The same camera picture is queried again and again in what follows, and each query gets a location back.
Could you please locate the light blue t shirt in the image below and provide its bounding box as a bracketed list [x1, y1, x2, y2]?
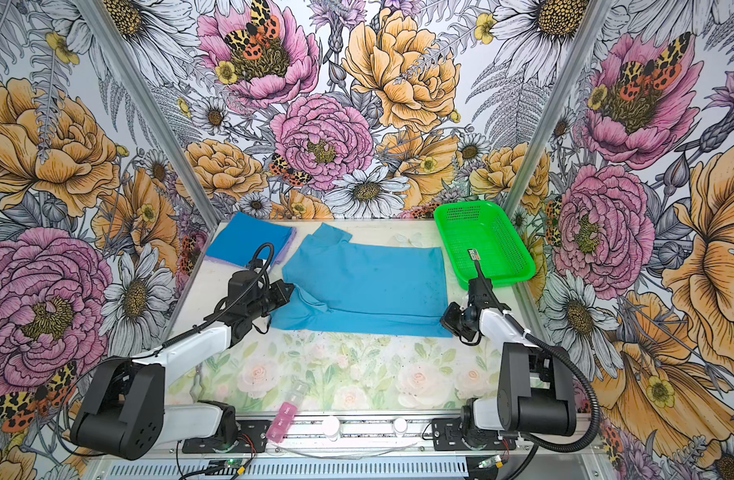
[271, 224, 451, 338]

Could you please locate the green plastic basket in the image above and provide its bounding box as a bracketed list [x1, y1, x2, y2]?
[434, 201, 536, 289]

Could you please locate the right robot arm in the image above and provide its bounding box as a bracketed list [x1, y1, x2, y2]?
[441, 278, 577, 437]

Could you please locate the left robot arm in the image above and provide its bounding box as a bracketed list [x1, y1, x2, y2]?
[69, 271, 295, 460]

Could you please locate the folded dark blue t shirt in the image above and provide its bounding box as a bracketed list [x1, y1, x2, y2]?
[206, 213, 295, 267]

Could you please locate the white bottle cap right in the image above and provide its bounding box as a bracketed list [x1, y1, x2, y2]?
[392, 417, 408, 438]

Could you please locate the white bottle cap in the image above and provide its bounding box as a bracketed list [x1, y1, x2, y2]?
[392, 417, 408, 438]
[321, 415, 341, 442]

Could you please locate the pink clear plastic bottle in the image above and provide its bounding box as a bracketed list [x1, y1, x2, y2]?
[266, 381, 310, 444]

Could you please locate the white bottle cap left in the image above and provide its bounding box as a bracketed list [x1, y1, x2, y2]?
[321, 415, 341, 442]

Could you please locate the right black corrugated cable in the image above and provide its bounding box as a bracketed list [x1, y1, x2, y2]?
[471, 257, 602, 454]

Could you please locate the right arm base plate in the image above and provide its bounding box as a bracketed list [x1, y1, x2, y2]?
[430, 417, 516, 452]

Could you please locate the aluminium front rail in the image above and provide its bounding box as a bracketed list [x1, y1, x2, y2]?
[90, 413, 608, 462]

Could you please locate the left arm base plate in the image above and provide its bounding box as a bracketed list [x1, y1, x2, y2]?
[181, 420, 271, 454]

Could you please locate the left aluminium corner post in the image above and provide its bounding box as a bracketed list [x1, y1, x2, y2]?
[77, 1, 221, 231]

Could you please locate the aluminium corner post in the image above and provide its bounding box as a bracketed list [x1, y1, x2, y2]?
[504, 0, 613, 218]
[77, 1, 221, 231]

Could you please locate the right aluminium corner post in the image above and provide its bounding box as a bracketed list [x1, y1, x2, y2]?
[504, 0, 613, 218]

